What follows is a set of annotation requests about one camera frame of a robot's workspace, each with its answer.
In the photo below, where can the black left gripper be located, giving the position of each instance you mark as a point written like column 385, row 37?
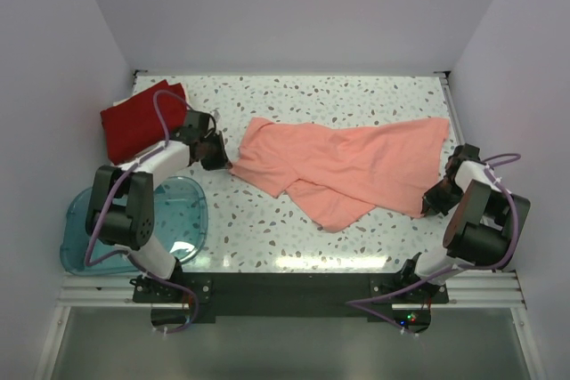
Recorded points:
column 221, row 161

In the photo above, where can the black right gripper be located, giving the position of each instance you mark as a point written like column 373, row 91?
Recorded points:
column 431, row 204

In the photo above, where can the salmon pink t-shirt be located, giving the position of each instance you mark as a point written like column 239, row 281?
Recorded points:
column 336, row 176

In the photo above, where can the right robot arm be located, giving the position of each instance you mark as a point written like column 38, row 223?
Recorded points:
column 485, row 227

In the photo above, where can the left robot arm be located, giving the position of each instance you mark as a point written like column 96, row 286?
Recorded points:
column 120, row 216

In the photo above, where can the folded cream t-shirt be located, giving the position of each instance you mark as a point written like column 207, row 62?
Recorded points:
column 182, row 91

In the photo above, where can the folded red t-shirt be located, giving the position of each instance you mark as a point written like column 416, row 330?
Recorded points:
column 142, row 124

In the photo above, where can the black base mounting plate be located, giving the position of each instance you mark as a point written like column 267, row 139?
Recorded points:
column 289, row 295

